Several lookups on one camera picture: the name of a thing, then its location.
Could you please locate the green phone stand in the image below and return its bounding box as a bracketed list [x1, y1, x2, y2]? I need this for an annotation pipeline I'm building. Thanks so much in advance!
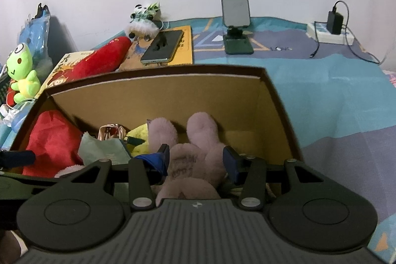
[221, 0, 255, 55]

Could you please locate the red cloth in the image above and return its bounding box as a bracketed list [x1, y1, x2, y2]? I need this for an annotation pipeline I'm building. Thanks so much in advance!
[22, 110, 84, 178]

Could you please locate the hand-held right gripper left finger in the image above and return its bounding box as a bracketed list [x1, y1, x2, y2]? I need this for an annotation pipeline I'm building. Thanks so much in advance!
[63, 144, 170, 211]

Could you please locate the black charger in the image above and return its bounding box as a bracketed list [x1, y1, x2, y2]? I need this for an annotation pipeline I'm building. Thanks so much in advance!
[327, 7, 345, 35]

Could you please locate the red plush toy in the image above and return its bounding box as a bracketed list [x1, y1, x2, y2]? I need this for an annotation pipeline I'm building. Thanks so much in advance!
[72, 37, 133, 79]

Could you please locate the floral satin scarf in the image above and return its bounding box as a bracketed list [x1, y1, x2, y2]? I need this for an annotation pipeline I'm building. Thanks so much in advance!
[98, 123, 126, 141]

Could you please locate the blue plastic bag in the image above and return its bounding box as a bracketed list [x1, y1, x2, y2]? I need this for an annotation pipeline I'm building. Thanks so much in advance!
[20, 2, 51, 60]

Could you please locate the yellow book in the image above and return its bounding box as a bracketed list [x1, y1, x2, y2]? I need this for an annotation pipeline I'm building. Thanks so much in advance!
[119, 25, 194, 71]

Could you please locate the yellow cloth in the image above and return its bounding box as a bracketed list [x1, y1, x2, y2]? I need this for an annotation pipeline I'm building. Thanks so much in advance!
[125, 123, 152, 158]

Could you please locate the panda plush toy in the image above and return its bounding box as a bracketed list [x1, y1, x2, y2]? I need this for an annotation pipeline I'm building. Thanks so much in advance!
[125, 1, 166, 40]

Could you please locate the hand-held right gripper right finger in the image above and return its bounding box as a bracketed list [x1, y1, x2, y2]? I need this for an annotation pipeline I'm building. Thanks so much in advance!
[223, 146, 333, 210]

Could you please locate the green frog plush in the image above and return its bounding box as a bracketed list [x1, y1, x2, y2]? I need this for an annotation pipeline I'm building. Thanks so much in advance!
[7, 43, 41, 104]

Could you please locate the smartphone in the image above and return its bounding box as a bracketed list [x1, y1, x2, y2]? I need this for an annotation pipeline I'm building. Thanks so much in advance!
[141, 29, 184, 64]

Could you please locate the cartoon picture book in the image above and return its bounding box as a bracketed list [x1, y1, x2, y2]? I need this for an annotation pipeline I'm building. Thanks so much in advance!
[40, 50, 104, 97]

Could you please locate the blue grey patterned bedsheet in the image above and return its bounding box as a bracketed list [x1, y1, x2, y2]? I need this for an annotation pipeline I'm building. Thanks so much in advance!
[0, 17, 396, 255]

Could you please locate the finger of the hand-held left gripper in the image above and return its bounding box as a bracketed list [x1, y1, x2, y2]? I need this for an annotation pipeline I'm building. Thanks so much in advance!
[0, 150, 36, 168]

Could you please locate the light green cloth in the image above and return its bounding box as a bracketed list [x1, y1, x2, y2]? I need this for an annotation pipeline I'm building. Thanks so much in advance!
[77, 132, 133, 166]

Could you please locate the black cable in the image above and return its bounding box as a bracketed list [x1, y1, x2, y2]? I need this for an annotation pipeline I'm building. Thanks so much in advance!
[309, 0, 382, 65]

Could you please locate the pink plush rabbit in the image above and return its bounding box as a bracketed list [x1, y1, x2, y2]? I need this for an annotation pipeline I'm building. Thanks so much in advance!
[148, 112, 229, 206]

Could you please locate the dark brown cardboard box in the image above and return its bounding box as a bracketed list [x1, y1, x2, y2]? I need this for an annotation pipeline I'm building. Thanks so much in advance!
[9, 64, 305, 199]

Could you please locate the white power strip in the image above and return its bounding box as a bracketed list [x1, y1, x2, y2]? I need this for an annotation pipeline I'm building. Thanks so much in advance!
[306, 21, 355, 45]

